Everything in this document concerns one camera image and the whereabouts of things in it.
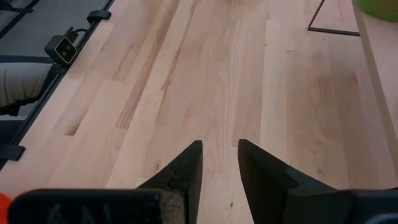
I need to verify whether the black table camera cable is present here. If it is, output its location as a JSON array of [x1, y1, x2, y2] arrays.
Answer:
[[63, 27, 90, 43]]

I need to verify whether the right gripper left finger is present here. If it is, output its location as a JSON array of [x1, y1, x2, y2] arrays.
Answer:
[[8, 139, 204, 224]]

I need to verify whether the black table edge rail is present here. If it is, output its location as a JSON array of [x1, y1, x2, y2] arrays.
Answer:
[[0, 0, 116, 170]]

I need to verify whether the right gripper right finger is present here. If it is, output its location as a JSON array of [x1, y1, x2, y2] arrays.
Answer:
[[238, 139, 398, 224]]

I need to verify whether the black table-level camera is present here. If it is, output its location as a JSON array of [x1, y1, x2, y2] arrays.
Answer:
[[44, 34, 78, 67]]

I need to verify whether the orange object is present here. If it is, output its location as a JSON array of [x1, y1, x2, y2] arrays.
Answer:
[[0, 192, 14, 224]]

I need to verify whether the person's leg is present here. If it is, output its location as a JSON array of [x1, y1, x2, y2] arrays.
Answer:
[[0, 62, 53, 109]]

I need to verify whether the black table edge clamp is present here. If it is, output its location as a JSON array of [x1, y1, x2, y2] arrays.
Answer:
[[0, 144, 26, 162], [86, 10, 112, 25]]

